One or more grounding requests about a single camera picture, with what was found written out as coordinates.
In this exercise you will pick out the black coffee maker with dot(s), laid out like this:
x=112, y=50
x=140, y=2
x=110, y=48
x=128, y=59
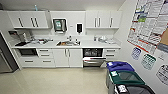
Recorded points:
x=21, y=38

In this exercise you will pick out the white wide drawer stack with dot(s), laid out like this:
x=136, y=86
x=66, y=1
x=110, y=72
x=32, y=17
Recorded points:
x=43, y=58

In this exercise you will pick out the stainless steel sink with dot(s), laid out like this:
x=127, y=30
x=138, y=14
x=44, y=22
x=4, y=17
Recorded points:
x=68, y=43

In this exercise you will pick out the white lower double-door cabinet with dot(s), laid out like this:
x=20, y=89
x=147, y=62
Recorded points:
x=68, y=57

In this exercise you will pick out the stainless steel dishwasher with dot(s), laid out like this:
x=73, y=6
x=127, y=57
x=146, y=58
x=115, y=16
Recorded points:
x=93, y=60

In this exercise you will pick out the green-lidded bin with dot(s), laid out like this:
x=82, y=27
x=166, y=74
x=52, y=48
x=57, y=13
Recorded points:
x=126, y=77

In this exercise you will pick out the chrome sink faucet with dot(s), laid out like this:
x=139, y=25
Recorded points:
x=70, y=38

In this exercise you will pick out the grey paper towel dispenser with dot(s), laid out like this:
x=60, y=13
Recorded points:
x=59, y=25

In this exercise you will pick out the stainless steel refrigerator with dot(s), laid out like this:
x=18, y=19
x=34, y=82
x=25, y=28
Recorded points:
x=6, y=56

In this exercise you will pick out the rounded grey wall poster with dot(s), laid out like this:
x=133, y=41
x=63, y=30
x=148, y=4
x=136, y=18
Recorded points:
x=163, y=74

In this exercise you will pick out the built-in black microwave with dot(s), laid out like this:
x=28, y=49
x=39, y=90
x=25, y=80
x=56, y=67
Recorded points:
x=27, y=52

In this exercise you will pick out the white upper cabinet wide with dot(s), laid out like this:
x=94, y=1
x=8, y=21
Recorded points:
x=103, y=19

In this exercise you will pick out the large printed wall poster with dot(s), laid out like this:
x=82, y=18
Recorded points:
x=148, y=23

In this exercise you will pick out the rounded green wall poster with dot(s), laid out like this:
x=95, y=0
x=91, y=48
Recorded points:
x=148, y=61

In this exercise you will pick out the blue recycling bin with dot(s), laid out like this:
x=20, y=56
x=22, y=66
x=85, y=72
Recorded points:
x=120, y=66

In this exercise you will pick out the stack of white dishes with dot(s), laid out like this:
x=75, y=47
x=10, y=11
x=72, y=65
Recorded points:
x=102, y=39

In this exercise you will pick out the white bottle blue label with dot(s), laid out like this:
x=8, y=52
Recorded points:
x=95, y=38

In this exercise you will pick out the black wall soap dispenser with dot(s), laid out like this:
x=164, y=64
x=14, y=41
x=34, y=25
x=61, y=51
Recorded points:
x=79, y=28

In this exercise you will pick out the round blue wall poster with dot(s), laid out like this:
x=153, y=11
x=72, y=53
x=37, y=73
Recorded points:
x=136, y=53

